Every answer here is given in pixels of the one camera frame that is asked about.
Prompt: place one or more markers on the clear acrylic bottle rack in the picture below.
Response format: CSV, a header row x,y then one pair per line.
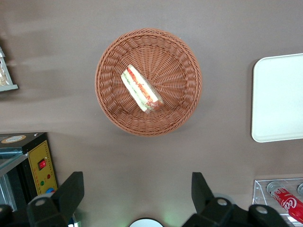
x,y
260,188

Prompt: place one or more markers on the clear bag of fried snacks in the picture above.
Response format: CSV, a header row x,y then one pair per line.
x,y
4,75
1,54

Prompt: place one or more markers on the red cola bottle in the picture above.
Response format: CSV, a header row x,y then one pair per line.
x,y
288,203

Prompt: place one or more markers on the cream plastic tray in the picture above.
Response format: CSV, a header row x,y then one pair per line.
x,y
279,99

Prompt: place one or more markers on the black food warmer yellow panel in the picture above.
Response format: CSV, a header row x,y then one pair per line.
x,y
40,151

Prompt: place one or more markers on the brown round wicker basket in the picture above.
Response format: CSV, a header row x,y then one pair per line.
x,y
170,59

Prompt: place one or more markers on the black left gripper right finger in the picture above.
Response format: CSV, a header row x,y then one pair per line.
x,y
208,208

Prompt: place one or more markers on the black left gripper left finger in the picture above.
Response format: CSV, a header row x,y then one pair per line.
x,y
59,203

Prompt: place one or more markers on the triangle sandwich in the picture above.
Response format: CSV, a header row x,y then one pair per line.
x,y
139,87

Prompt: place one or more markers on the grey snack tray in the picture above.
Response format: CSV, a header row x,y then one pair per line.
x,y
9,88

